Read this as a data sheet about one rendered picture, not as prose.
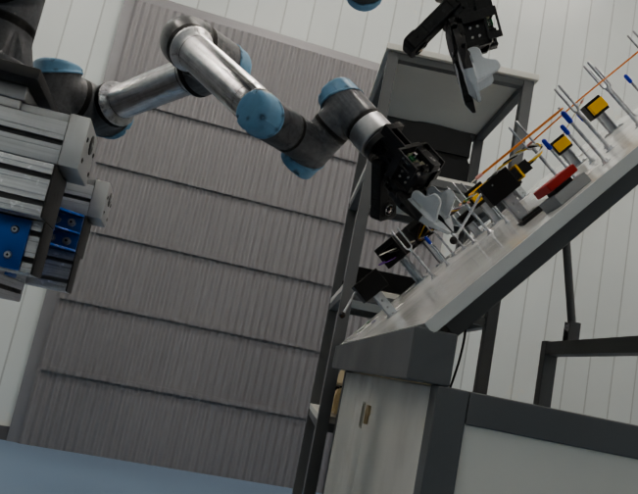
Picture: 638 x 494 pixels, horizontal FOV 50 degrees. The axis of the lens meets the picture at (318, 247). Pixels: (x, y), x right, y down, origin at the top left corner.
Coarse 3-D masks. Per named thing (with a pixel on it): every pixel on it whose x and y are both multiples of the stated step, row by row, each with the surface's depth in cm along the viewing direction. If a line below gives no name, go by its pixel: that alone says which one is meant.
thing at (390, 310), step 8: (376, 272) 143; (360, 280) 143; (368, 280) 143; (376, 280) 143; (384, 280) 143; (352, 288) 146; (360, 288) 143; (368, 288) 143; (376, 288) 143; (352, 296) 144; (360, 296) 144; (368, 296) 142; (376, 296) 144; (384, 296) 144; (384, 304) 144; (344, 312) 144; (384, 312) 145; (392, 312) 144
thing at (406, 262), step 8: (392, 240) 184; (384, 248) 185; (392, 248) 188; (400, 248) 183; (408, 248) 186; (384, 256) 187; (392, 256) 189; (400, 256) 184; (384, 264) 186; (392, 264) 185; (408, 264) 189; (416, 272) 188; (416, 280) 187
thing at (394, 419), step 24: (384, 384) 124; (408, 384) 102; (384, 408) 118; (408, 408) 99; (384, 432) 114; (408, 432) 95; (360, 456) 135; (384, 456) 109; (408, 456) 92; (360, 480) 129; (384, 480) 105; (408, 480) 89
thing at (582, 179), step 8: (576, 176) 93; (584, 176) 92; (568, 184) 92; (576, 184) 92; (584, 184) 92; (560, 192) 91; (568, 192) 91; (576, 192) 91; (552, 200) 92; (560, 200) 91; (544, 208) 96; (552, 208) 94
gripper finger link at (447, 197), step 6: (432, 186) 118; (426, 192) 119; (432, 192) 118; (438, 192) 117; (444, 192) 116; (450, 192) 115; (444, 198) 116; (450, 198) 115; (444, 204) 117; (450, 204) 116; (444, 210) 117; (450, 210) 116; (438, 216) 117; (444, 216) 117; (450, 216) 117; (444, 222) 116; (450, 222) 116; (450, 228) 115
